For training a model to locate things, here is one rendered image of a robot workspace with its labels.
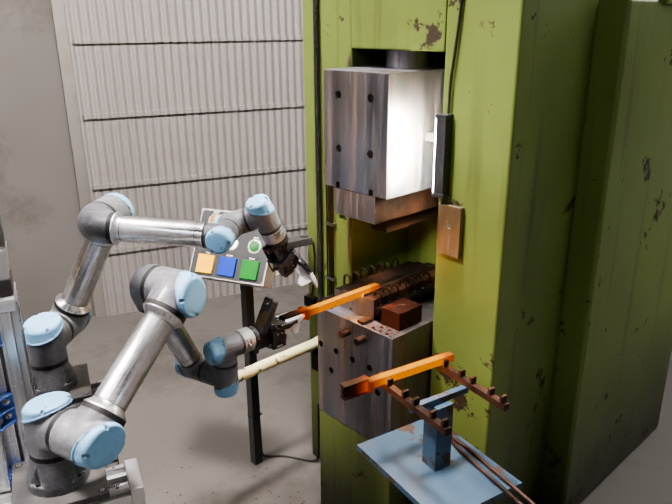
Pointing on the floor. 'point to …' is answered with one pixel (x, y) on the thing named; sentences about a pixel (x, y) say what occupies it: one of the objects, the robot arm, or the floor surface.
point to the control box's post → (251, 379)
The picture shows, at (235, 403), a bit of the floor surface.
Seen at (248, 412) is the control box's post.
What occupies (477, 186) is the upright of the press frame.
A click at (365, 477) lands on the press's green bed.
